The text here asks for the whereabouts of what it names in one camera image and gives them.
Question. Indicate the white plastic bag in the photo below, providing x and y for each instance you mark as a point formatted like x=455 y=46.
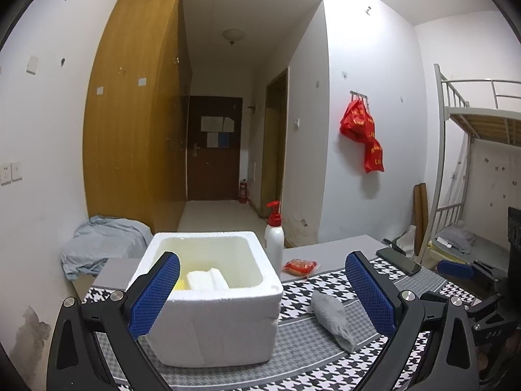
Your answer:
x=407 y=238

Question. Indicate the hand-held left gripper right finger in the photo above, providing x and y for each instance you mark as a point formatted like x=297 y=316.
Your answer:
x=370 y=293

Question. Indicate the white foam box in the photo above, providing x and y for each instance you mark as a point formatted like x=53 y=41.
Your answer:
x=219 y=326

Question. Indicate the wooden wardrobe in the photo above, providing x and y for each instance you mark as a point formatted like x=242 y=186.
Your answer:
x=130 y=146

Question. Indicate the white pump bottle red cap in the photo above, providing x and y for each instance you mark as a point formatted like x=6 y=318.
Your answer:
x=274 y=240

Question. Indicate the wooden boards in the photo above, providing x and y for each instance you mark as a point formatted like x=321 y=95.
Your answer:
x=420 y=220

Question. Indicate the metal wall hook rack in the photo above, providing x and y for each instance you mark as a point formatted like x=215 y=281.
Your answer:
x=359 y=95

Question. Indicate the white wall socket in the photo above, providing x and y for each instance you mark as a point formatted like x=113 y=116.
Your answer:
x=5 y=174

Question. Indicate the orange snack packet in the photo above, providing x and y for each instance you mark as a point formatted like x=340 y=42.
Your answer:
x=300 y=268

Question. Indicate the large white door paper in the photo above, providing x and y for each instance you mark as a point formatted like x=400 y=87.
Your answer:
x=211 y=124

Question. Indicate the white wall plate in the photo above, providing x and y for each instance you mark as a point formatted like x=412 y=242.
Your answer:
x=32 y=65

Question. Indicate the white metal bunk bed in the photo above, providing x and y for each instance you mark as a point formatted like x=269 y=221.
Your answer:
x=480 y=114

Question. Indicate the red fire extinguisher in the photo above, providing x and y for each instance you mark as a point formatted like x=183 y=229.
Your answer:
x=243 y=192

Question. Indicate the black smartphone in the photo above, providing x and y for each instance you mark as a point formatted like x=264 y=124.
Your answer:
x=399 y=260

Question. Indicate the white wall switch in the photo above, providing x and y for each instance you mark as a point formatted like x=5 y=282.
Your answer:
x=16 y=170

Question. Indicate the wooden side door frame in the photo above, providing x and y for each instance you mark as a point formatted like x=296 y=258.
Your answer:
x=276 y=146

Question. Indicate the crumpled blue-grey cloth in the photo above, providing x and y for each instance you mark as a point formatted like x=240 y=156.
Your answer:
x=106 y=240

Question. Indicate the white bed curtain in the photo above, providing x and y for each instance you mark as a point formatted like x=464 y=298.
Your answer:
x=492 y=179

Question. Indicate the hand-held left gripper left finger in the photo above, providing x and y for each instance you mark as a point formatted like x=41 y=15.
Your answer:
x=156 y=293

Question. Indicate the small white door paper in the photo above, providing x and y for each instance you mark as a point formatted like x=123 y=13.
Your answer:
x=212 y=139

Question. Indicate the grey sock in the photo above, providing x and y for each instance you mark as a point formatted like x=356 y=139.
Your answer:
x=331 y=317

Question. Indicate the round ceiling lamp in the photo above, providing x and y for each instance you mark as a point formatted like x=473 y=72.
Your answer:
x=233 y=34

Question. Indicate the yellow packet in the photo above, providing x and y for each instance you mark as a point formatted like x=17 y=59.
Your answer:
x=181 y=285

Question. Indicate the grey pillow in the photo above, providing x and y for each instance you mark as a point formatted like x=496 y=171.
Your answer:
x=458 y=237

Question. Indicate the blue door paper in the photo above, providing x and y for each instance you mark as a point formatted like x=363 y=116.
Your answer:
x=224 y=139

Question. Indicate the red plastic bag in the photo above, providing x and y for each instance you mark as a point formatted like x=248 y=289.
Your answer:
x=362 y=130

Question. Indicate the dark brown door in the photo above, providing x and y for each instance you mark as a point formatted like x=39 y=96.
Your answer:
x=213 y=171

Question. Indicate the houndstooth table cloth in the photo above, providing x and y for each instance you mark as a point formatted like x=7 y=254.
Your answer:
x=301 y=293

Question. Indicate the narrow white door paper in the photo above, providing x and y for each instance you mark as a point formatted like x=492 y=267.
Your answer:
x=228 y=124

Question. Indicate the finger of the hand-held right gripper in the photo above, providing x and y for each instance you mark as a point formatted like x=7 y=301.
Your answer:
x=488 y=305
x=454 y=269

